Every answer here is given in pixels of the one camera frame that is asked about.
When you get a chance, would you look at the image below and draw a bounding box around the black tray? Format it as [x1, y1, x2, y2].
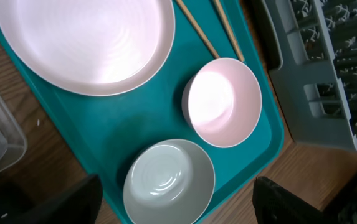
[0, 182, 43, 224]

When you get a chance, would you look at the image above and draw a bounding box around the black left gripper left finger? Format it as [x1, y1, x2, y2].
[16, 174, 103, 224]

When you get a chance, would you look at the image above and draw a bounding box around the white bowl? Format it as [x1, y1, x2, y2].
[181, 58, 262, 148]

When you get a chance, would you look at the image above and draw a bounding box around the grey dishwasher rack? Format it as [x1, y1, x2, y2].
[252, 0, 357, 152]

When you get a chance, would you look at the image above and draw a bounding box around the wooden chopstick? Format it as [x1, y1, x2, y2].
[213, 0, 245, 62]
[174, 0, 220, 59]

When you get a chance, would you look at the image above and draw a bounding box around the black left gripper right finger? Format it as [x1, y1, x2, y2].
[252, 176, 331, 224]

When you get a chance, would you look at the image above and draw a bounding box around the small grey rice bowl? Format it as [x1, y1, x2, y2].
[123, 139, 216, 223]

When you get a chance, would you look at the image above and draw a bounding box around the teal serving tray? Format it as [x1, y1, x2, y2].
[0, 0, 284, 223]

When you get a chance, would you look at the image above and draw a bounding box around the large white plate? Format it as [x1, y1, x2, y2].
[0, 0, 176, 96]

